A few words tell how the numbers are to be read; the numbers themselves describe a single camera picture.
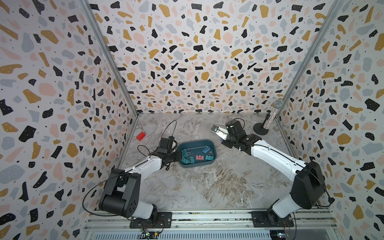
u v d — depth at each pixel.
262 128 1.10
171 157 0.77
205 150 0.99
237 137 0.64
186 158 0.95
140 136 1.06
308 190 0.43
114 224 0.73
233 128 0.64
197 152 1.00
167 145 0.73
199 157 0.95
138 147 0.65
